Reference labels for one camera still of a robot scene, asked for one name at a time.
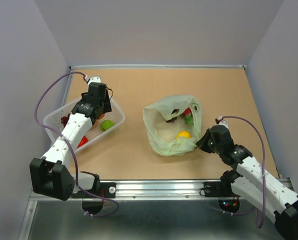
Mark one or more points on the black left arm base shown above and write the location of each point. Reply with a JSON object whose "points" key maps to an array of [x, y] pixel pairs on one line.
{"points": [[91, 182]]}

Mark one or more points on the yellow lemon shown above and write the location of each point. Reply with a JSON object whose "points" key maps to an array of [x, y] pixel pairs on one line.
{"points": [[184, 134]]}

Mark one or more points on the white plastic basket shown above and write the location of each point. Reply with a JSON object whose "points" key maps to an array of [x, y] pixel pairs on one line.
{"points": [[94, 134]]}

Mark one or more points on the red tomato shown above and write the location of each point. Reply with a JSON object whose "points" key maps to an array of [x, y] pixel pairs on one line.
{"points": [[83, 141]]}

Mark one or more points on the translucent green plastic bag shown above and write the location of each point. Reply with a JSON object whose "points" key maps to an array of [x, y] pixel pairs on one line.
{"points": [[163, 120]]}

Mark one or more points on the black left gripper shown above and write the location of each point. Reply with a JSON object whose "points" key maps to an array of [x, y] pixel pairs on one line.
{"points": [[107, 108]]}

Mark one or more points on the orange persimmon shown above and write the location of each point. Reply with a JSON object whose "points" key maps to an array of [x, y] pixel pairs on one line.
{"points": [[101, 116]]}

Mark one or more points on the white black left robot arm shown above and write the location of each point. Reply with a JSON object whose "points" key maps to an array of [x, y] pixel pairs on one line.
{"points": [[49, 174]]}

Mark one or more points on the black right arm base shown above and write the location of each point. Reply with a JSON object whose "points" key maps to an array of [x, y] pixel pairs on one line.
{"points": [[220, 188]]}

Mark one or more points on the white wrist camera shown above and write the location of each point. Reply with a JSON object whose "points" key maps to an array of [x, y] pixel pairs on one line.
{"points": [[220, 121], [94, 79]]}

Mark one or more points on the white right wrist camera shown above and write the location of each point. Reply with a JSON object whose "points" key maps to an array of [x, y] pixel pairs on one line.
{"points": [[220, 121]]}

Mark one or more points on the green lime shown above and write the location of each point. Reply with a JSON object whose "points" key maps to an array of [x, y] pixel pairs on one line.
{"points": [[106, 124]]}

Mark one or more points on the red grape bunch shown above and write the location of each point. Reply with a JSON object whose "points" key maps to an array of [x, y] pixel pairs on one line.
{"points": [[64, 120]]}

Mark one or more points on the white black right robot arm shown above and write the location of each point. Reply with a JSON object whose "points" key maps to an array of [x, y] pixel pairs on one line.
{"points": [[248, 180]]}

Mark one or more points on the red strawberry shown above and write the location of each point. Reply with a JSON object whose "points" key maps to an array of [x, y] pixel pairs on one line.
{"points": [[188, 117]]}

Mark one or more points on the front aluminium mounting rail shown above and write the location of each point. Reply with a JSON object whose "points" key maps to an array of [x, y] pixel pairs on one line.
{"points": [[156, 190]]}

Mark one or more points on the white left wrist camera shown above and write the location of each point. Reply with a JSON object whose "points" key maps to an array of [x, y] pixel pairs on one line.
{"points": [[94, 79]]}

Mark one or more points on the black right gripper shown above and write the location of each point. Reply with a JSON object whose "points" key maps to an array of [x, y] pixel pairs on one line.
{"points": [[201, 143]]}

